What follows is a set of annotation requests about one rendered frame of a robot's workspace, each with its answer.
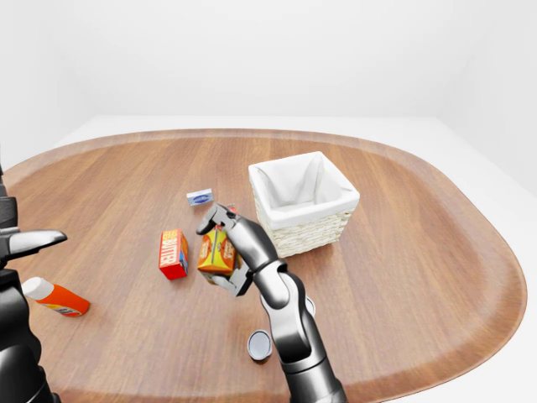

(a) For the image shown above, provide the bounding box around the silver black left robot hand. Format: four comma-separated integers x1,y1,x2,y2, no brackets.
0,165,69,270

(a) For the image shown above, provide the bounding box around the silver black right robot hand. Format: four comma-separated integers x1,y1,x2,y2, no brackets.
196,203,289,298

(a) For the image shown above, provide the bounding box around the orange juice carton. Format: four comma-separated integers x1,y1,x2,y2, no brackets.
196,228,242,287

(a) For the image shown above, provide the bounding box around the white lined wicker basket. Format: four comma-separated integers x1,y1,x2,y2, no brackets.
248,150,361,259

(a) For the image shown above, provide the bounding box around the orange bottle with white cap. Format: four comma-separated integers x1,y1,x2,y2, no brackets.
21,276,91,318

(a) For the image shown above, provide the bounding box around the small blue white box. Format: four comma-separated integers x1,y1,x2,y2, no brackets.
186,188,215,207

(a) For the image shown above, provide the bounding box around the red butter box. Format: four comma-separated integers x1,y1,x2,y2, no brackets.
158,228,190,281

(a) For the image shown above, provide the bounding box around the silver tin can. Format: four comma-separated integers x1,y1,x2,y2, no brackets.
247,330,274,364

